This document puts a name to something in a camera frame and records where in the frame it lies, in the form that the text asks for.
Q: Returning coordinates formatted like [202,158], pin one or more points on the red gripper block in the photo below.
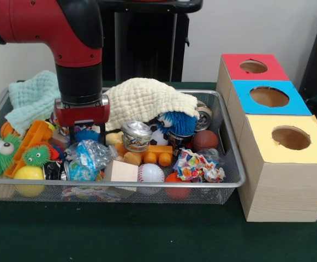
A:
[82,114]

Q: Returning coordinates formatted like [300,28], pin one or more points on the clear blue plastic bag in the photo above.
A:
[88,154]

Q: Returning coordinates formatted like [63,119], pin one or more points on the mint green cloth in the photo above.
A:
[30,95]

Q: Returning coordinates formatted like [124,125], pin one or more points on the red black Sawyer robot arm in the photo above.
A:
[76,82]

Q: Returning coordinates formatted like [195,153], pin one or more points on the shallow mesh bin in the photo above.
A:
[174,193]

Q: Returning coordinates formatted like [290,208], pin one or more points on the wooden box with three holes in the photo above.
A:
[283,191]

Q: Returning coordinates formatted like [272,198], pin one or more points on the crushed silver can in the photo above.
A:
[136,135]

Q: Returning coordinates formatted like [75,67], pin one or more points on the plain wooden cube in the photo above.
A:
[121,172]

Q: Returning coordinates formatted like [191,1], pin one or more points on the yellow ball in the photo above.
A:
[28,173]

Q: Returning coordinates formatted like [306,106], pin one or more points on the cream waffle cloth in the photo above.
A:
[152,101]

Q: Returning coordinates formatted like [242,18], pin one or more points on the white baseball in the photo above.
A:
[150,173]

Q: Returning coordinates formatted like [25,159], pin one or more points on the small orange basketball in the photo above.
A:
[6,129]

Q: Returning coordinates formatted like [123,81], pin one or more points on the crumpled colourful paper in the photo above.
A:
[193,166]

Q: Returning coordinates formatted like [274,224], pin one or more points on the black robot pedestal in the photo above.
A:
[147,41]

